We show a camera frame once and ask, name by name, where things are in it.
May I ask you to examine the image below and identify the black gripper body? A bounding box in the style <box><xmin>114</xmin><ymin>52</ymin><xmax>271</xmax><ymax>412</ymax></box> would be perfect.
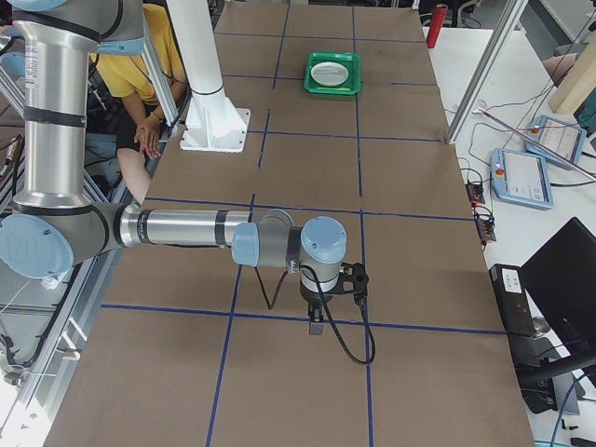
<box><xmin>300</xmin><ymin>278</ymin><xmax>339</xmax><ymax>310</ymax></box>

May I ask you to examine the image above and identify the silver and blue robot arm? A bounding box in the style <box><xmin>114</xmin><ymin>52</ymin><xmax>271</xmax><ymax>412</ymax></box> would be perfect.
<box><xmin>1</xmin><ymin>1</ymin><xmax>347</xmax><ymax>335</ymax></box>

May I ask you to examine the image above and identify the brown paper table cover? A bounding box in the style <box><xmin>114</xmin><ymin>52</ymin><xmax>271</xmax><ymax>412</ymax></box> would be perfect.
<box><xmin>47</xmin><ymin>3</ymin><xmax>533</xmax><ymax>446</ymax></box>

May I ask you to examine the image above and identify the lower orange circuit board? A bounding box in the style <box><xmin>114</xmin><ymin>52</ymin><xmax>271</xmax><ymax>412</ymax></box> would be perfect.
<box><xmin>479</xmin><ymin>218</ymin><xmax>496</xmax><ymax>243</ymax></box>

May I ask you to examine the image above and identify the orange circuit board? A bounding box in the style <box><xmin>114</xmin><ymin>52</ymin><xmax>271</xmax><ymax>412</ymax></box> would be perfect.
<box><xmin>479</xmin><ymin>218</ymin><xmax>496</xmax><ymax>243</ymax></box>
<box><xmin>466</xmin><ymin>182</ymin><xmax>485</xmax><ymax>206</ymax></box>

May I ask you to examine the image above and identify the upper orange circuit board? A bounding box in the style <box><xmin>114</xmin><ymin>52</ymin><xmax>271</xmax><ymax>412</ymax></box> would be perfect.
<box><xmin>466</xmin><ymin>182</ymin><xmax>485</xmax><ymax>206</ymax></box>

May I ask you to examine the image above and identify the black box computer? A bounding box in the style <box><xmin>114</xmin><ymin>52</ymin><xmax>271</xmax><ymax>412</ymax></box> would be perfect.
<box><xmin>489</xmin><ymin>264</ymin><xmax>535</xmax><ymax>337</ymax></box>

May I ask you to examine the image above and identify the white round plate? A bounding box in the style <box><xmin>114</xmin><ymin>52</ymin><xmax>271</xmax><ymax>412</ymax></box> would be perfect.
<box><xmin>310</xmin><ymin>61</ymin><xmax>349</xmax><ymax>87</ymax></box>

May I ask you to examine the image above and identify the green plastic tray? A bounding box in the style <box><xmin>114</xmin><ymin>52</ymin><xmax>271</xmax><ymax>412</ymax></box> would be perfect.
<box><xmin>304</xmin><ymin>51</ymin><xmax>361</xmax><ymax>96</ymax></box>

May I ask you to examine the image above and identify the near blue teach pendant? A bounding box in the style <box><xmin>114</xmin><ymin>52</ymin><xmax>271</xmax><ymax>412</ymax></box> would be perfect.
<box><xmin>490</xmin><ymin>148</ymin><xmax>554</xmax><ymax>210</ymax></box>

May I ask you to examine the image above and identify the blue teach pendant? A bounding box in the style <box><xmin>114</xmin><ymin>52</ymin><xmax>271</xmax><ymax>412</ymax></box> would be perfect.
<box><xmin>490</xmin><ymin>148</ymin><xmax>554</xmax><ymax>210</ymax></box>
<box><xmin>530</xmin><ymin>115</ymin><xmax>587</xmax><ymax>164</ymax></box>

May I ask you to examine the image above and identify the black monitor on stand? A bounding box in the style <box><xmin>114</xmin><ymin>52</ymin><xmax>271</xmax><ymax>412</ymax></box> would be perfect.
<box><xmin>516</xmin><ymin>217</ymin><xmax>595</xmax><ymax>413</ymax></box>

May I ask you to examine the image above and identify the far blue teach pendant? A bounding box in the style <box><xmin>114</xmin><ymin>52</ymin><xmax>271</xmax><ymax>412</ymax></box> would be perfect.
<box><xmin>530</xmin><ymin>115</ymin><xmax>587</xmax><ymax>164</ymax></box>

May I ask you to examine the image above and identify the person in yellow shirt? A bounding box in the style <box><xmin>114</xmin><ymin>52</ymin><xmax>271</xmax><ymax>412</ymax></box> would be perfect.
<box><xmin>90</xmin><ymin>3</ymin><xmax>188</xmax><ymax>206</ymax></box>

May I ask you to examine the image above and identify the red cylinder bottle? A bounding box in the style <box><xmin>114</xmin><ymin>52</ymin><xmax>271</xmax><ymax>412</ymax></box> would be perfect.
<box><xmin>426</xmin><ymin>4</ymin><xmax>449</xmax><ymax>48</ymax></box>

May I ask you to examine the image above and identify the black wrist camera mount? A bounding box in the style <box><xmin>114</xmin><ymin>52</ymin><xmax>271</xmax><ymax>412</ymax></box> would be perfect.
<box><xmin>337</xmin><ymin>263</ymin><xmax>369</xmax><ymax>299</ymax></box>

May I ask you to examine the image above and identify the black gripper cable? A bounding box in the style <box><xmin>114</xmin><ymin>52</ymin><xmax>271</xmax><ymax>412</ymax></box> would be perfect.
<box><xmin>253</xmin><ymin>264</ymin><xmax>376</xmax><ymax>366</ymax></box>

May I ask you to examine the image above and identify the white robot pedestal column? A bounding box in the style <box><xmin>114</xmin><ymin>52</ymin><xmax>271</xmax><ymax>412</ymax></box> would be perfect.
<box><xmin>167</xmin><ymin>0</ymin><xmax>251</xmax><ymax>154</ymax></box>

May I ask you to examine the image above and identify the aluminium frame post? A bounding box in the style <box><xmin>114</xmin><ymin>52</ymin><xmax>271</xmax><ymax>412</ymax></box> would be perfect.
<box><xmin>446</xmin><ymin>0</ymin><xmax>529</xmax><ymax>144</ymax></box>

